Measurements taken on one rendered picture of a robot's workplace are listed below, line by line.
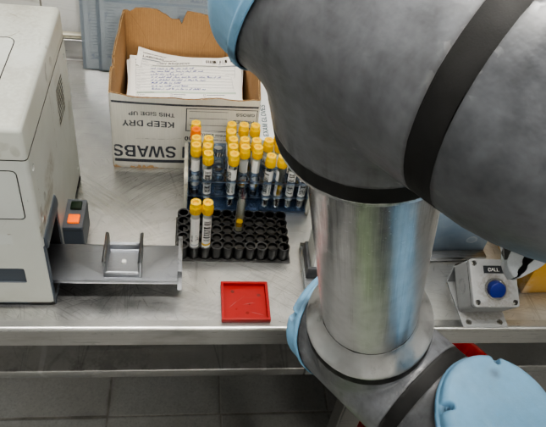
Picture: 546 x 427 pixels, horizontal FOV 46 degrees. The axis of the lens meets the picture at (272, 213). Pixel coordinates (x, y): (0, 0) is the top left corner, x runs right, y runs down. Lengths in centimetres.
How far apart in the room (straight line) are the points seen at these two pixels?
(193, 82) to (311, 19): 97
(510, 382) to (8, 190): 56
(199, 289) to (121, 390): 96
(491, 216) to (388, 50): 7
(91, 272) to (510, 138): 75
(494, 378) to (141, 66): 89
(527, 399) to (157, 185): 69
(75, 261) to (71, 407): 97
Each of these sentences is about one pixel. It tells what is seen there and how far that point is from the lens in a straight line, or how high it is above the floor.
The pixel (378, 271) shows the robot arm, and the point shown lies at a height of 130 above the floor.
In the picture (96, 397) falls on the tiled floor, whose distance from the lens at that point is 186.
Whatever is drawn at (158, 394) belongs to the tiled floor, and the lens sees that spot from 185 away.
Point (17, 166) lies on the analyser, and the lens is 76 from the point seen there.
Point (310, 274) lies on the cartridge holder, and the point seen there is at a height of 90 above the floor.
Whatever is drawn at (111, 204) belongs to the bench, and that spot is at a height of 87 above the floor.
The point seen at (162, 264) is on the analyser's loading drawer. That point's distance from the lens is 91.
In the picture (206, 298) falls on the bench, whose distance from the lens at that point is 92.
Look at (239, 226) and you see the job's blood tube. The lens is 97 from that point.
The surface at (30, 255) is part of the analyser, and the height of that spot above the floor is 98.
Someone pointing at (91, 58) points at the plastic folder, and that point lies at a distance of 136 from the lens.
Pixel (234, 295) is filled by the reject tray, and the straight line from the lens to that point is 93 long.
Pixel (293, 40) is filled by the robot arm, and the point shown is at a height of 147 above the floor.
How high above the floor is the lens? 160
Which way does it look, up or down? 44 degrees down
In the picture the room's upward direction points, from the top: 9 degrees clockwise
